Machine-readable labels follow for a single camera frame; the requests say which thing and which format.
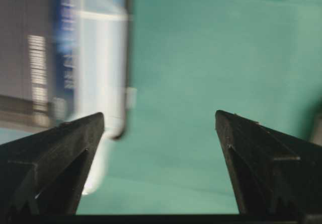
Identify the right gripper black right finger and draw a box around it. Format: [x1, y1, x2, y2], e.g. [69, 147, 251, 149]
[215, 110, 321, 223]

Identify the black RealSense box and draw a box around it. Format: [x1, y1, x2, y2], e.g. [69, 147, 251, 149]
[1, 0, 132, 195]

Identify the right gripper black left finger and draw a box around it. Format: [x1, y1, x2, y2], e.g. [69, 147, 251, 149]
[1, 112, 105, 223]

